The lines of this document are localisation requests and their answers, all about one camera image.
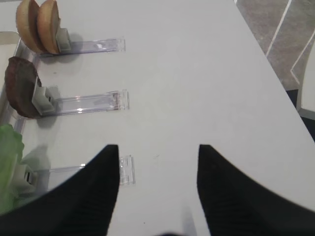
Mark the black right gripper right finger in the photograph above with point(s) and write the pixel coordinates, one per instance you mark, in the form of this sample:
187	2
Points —
236	205

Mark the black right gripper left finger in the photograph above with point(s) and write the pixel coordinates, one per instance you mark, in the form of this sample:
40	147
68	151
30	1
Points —
81	206

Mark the tan bun slice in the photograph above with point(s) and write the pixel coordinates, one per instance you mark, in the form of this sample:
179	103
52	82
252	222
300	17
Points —
48	23

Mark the clear acrylic lettuce rack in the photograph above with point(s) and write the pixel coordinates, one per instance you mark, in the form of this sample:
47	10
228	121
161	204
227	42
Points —
46	180

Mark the green lettuce leaf upright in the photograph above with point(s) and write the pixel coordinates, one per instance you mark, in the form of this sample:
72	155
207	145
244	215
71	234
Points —
11	151

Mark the brown meat patty upright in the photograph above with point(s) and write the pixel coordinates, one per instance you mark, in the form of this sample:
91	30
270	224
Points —
20	81

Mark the clear acrylic patty rack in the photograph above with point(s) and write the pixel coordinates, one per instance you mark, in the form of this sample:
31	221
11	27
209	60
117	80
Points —
49	106

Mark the clear acrylic bun rack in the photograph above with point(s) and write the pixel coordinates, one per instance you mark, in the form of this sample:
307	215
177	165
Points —
68	47

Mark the sesame bun slice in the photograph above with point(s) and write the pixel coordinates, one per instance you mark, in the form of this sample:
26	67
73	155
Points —
26	24

